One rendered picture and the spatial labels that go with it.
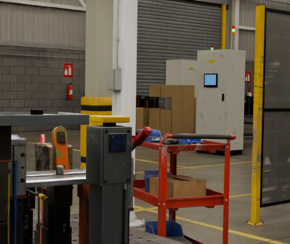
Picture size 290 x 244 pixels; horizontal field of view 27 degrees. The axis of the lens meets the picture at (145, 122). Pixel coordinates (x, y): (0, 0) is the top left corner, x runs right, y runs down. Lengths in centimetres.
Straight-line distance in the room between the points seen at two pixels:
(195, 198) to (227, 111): 796
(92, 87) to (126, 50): 325
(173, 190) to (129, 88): 200
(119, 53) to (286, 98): 169
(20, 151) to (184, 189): 240
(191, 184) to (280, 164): 247
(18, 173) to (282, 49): 484
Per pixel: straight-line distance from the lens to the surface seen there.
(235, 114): 1166
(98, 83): 851
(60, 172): 151
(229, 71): 1150
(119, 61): 538
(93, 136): 117
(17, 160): 125
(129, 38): 539
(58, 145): 165
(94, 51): 856
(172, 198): 350
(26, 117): 105
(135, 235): 218
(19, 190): 126
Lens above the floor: 121
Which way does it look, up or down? 3 degrees down
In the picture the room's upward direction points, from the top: 1 degrees clockwise
